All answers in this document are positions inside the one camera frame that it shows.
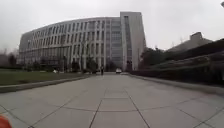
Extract dark trimmed hedge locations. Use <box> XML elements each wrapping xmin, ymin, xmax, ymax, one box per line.
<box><xmin>128</xmin><ymin>38</ymin><xmax>224</xmax><ymax>87</ymax></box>

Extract dark green trees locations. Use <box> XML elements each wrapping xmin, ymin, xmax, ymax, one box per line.
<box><xmin>138</xmin><ymin>46</ymin><xmax>168</xmax><ymax>70</ymax></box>

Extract grey building with sloped roof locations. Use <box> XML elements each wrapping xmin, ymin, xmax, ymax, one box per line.
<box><xmin>166</xmin><ymin>31</ymin><xmax>214</xmax><ymax>53</ymax></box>

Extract grey paved slab path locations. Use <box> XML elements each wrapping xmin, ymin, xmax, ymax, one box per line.
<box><xmin>0</xmin><ymin>73</ymin><xmax>224</xmax><ymax>128</ymax></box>

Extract large curved grey building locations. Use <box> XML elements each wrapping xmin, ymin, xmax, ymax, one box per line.
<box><xmin>16</xmin><ymin>11</ymin><xmax>147</xmax><ymax>72</ymax></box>

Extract robot's own part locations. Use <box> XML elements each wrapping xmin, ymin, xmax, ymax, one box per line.
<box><xmin>0</xmin><ymin>114</ymin><xmax>13</xmax><ymax>128</ymax></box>

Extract green lawn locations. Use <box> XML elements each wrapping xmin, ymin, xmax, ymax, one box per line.
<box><xmin>0</xmin><ymin>68</ymin><xmax>88</xmax><ymax>87</ymax></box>

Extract row of dark trees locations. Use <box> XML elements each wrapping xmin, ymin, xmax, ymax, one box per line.
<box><xmin>6</xmin><ymin>53</ymin><xmax>116</xmax><ymax>73</ymax></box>

